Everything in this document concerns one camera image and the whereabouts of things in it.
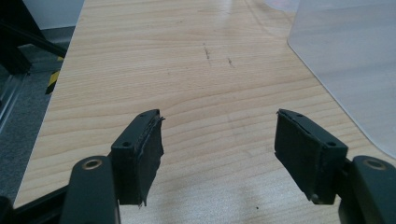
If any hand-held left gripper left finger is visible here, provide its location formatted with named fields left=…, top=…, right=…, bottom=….
left=110, top=108, right=166, bottom=208

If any translucent plastic mat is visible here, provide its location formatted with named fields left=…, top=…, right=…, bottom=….
left=264, top=0, right=396, bottom=160

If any black metal stand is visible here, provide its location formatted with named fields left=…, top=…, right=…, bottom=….
left=0, top=0, right=68, bottom=76

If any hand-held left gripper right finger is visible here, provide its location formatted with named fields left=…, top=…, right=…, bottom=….
left=274, top=108, right=349, bottom=205

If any yellow black hazard tape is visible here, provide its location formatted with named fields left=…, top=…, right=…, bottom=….
left=45, top=55, right=64, bottom=95

